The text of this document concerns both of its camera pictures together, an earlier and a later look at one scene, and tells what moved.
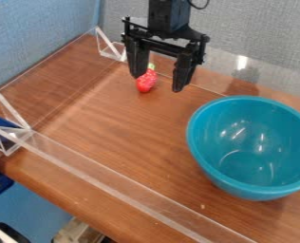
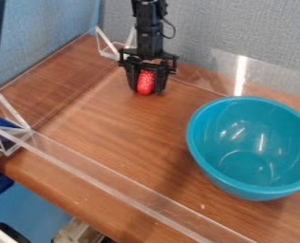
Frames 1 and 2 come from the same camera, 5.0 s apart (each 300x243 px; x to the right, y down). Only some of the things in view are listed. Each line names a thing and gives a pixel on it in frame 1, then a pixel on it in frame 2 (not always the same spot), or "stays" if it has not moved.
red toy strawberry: x=148 y=80 stays
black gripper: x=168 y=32 to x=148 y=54
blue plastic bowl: x=252 y=143 stays
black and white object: x=1 y=233 stays
